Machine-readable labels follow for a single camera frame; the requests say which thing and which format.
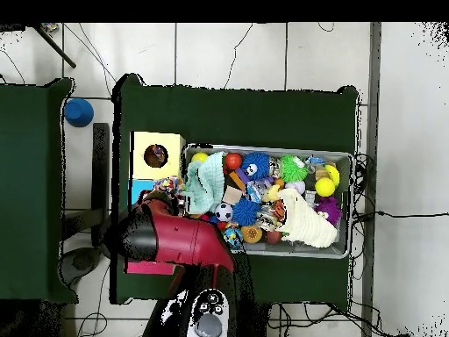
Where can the yellow ball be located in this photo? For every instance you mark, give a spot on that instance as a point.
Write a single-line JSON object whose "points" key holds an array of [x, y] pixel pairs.
{"points": [[200, 157], [325, 187]]}

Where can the wooden box with three holes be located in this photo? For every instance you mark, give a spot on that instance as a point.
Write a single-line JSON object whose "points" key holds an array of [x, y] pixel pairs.
{"points": [[172, 144]]}

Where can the purple spiky toy with eyes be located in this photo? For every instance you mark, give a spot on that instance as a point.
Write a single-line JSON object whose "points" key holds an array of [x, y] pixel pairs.
{"points": [[330, 209]]}

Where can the plain wooden block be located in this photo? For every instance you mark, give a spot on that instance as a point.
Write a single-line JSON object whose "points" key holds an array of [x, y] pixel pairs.
{"points": [[231, 194]]}

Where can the cream knitted cloth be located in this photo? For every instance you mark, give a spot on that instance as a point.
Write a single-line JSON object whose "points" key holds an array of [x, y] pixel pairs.
{"points": [[305, 223]]}

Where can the globe print ball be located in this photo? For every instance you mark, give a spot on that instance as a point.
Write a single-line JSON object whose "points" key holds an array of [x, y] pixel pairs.
{"points": [[234, 237]]}

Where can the blue spiky rubber ball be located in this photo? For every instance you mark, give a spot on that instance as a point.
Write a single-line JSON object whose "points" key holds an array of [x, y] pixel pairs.
{"points": [[245, 212]]}

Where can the green fuzzy toy with eyes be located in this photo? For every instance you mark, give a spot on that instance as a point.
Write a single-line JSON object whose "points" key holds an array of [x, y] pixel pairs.
{"points": [[293, 168]]}

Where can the orange ball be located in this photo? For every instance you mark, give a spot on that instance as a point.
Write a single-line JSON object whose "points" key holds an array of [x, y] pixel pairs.
{"points": [[233, 161]]}

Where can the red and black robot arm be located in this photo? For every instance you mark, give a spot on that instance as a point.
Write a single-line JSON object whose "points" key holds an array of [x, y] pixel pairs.
{"points": [[182, 239]]}

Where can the small soccer ball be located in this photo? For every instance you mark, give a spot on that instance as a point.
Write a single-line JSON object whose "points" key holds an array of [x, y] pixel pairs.
{"points": [[224, 212]]}

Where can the dark green table cloth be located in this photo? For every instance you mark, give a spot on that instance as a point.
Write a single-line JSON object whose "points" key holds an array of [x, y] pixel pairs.
{"points": [[231, 112], [31, 175]]}

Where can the shallow clear mesh bin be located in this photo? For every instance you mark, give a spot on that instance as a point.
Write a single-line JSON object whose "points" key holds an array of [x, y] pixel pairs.
{"points": [[302, 251]]}

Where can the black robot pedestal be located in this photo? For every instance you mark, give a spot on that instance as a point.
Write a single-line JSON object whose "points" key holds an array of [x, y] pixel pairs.
{"points": [[256, 321]]}

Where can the mint green cloth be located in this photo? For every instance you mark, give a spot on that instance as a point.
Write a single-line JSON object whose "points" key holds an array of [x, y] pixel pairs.
{"points": [[203, 182]]}

